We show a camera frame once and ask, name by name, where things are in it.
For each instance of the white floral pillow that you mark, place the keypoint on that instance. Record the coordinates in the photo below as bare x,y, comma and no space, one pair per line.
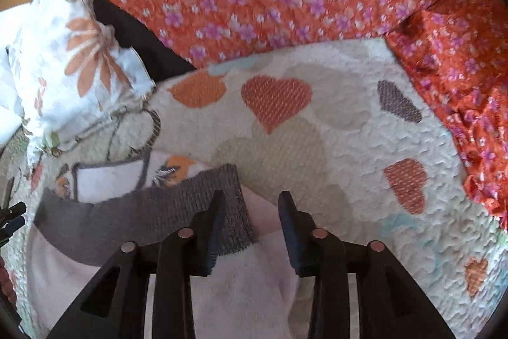
71,74

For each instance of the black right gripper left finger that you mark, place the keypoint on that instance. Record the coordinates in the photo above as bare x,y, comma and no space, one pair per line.
112,304

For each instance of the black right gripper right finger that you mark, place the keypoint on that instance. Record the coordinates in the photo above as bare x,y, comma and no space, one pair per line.
390,303

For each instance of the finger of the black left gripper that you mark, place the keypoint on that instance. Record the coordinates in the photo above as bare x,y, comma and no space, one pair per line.
8,230
12,213

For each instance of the white heart-patterned quilt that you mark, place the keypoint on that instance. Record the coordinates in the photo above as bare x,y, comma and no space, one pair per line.
338,125

